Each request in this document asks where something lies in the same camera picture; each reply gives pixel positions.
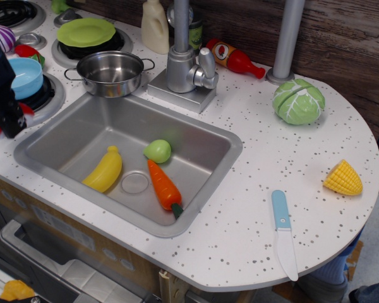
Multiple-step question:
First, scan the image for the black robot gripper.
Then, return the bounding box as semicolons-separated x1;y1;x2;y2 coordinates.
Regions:
0;48;25;136

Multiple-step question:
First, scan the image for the red white toy sushi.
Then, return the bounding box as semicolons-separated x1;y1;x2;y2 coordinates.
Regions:
0;103;35;138

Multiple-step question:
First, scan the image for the small steel toy pan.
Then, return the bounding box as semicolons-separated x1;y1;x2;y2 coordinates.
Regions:
64;50;155;98

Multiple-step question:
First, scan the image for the light blue toy bowl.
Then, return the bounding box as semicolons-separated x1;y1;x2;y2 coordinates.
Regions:
9;57;44;100

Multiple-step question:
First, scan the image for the red toy strawberry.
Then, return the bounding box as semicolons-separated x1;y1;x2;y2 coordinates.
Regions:
15;45;45;68

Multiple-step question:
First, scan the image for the purple toy onion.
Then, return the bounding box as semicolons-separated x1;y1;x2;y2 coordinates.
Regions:
0;25;16;53

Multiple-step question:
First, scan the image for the silver stove knob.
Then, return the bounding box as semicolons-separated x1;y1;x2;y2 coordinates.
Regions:
54;8;82;28
15;32;47;51

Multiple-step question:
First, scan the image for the black stove burner front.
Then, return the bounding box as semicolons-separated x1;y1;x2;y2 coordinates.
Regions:
19;73;66;128

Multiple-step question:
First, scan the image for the black stove burner rear left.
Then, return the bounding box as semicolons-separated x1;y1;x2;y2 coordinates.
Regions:
0;1;46;36

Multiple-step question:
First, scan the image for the black stove burner under plate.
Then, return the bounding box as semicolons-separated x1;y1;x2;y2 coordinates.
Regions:
51;28;133;69

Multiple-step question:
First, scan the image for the green toy at top edge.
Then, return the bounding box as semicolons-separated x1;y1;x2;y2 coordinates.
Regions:
51;0;70;15

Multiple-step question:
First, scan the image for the green toy plate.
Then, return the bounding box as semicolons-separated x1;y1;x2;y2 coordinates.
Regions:
57;18;116;47

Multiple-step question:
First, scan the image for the silver stove knob rear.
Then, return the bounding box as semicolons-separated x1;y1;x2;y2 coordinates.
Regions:
54;8;82;28

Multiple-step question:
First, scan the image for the yellow toy banana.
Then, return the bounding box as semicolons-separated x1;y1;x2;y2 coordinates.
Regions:
82;145;123;193

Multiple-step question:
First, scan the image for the cream toy detergent bottle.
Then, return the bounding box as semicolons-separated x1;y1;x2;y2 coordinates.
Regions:
141;0;169;55

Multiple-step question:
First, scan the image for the silver toy sink basin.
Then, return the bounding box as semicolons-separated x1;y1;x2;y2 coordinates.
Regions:
14;93;243;237

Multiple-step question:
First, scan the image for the green toy pear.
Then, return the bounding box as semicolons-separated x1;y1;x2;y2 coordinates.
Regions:
143;140;172;163

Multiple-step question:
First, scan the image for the silver toy faucet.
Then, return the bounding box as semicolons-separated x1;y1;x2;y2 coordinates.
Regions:
147;1;219;113

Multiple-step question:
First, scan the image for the green toy can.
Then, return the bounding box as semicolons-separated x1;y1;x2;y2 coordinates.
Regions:
189;20;203;54

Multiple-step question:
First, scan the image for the orange toy carrot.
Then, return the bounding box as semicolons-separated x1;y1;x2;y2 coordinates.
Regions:
147;160;183;219

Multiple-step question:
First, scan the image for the yellow toy on floor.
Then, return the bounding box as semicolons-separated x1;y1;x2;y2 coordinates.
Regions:
0;280;35;301

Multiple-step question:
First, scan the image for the red toy ketchup bottle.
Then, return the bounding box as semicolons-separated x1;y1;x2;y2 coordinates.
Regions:
206;39;266;79

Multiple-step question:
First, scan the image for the grey metal pole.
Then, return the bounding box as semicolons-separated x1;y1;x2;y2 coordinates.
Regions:
266;0;305;85

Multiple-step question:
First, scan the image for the green toy cabbage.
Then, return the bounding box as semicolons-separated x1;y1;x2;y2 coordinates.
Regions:
272;79;325;125

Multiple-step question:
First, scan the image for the yellow toy corn piece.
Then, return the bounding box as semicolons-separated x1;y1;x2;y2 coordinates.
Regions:
323;160;363;196

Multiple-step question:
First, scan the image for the silver oven door handle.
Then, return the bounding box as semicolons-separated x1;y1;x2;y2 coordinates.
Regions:
0;220;80;302

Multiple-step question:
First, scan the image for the blue handled toy knife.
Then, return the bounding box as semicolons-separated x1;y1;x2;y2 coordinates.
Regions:
271;190;299;282

